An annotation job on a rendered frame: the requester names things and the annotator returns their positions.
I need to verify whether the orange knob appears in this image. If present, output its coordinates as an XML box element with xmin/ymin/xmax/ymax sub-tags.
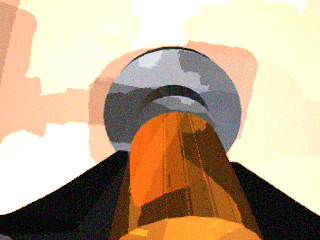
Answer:
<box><xmin>108</xmin><ymin>111</ymin><xmax>264</xmax><ymax>240</ymax></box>

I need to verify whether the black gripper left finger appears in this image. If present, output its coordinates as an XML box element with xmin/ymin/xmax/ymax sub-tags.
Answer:
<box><xmin>0</xmin><ymin>149</ymin><xmax>128</xmax><ymax>240</ymax></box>

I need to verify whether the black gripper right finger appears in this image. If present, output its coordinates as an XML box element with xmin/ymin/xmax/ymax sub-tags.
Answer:
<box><xmin>229</xmin><ymin>161</ymin><xmax>320</xmax><ymax>240</ymax></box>

